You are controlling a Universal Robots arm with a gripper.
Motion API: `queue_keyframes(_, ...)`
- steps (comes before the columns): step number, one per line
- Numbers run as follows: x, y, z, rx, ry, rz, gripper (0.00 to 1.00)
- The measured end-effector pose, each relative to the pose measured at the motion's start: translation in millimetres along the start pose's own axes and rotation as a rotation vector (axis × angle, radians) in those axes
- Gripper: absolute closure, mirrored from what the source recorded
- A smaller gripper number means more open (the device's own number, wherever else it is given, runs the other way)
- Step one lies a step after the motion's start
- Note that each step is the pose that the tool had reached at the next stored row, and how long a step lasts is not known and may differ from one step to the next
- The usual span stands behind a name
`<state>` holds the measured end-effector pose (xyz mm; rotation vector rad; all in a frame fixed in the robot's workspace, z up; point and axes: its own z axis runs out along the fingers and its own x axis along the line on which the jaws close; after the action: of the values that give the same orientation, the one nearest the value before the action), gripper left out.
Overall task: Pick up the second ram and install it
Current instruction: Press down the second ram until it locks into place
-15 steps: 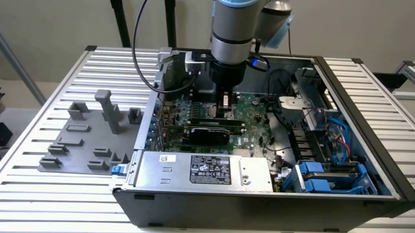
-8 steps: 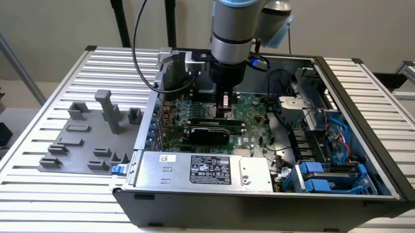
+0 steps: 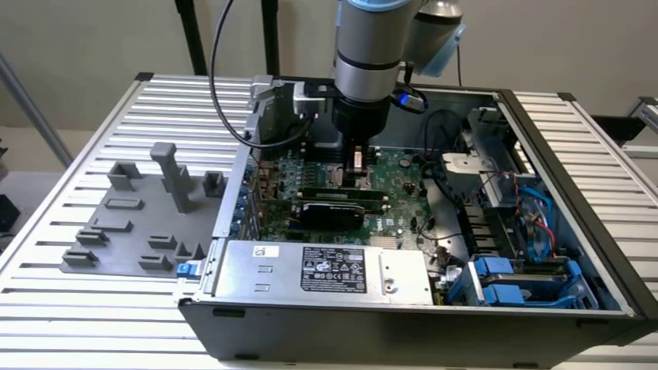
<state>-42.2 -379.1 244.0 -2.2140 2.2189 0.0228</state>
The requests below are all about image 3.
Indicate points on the black tripod leg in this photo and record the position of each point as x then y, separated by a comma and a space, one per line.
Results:
270, 38
194, 38

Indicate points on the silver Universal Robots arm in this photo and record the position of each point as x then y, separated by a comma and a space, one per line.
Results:
368, 46

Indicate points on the blue USB connector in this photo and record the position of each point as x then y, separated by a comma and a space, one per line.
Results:
409, 101

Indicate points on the aluminium frame with black plate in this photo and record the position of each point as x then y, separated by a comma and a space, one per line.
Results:
623, 127

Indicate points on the green motherboard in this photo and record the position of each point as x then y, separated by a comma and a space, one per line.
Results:
396, 216

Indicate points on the CPU socket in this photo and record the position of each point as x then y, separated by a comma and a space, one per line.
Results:
334, 177

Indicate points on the black graphics card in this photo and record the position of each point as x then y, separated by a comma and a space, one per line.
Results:
332, 216

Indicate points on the silver power supply unit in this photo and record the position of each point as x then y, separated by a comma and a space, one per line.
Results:
288, 273

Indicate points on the silver metal drive bracket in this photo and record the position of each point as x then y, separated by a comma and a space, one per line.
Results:
489, 169

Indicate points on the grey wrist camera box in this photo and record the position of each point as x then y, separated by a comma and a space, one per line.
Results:
309, 101

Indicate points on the grey metal post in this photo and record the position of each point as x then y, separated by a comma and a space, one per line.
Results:
37, 112

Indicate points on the blue case latch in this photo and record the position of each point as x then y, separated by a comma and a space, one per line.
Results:
188, 269

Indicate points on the blue drive carrier frame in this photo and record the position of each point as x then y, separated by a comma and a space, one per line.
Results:
540, 200

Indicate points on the black box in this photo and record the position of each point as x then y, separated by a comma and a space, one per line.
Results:
7, 216

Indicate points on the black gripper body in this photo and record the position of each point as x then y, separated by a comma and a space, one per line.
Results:
360, 119

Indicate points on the blue disk bay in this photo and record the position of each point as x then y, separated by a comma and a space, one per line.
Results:
515, 285

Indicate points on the black open PC case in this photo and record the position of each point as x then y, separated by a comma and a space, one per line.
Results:
390, 331

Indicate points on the grey parts rack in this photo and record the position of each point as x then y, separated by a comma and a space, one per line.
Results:
134, 231

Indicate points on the black table corner cap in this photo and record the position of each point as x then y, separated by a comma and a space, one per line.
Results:
145, 76
567, 96

